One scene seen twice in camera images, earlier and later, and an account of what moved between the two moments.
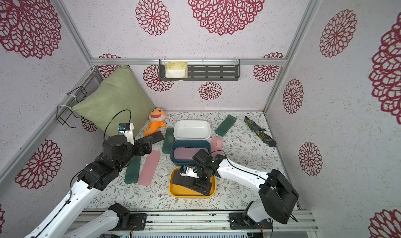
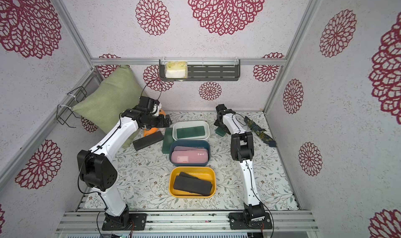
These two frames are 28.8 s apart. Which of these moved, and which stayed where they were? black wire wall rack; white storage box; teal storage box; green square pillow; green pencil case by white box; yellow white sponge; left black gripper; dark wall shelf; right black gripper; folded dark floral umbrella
Moved: left black gripper; right black gripper
Stayed: green square pillow; black wire wall rack; white storage box; green pencil case by white box; folded dark floral umbrella; teal storage box; yellow white sponge; dark wall shelf
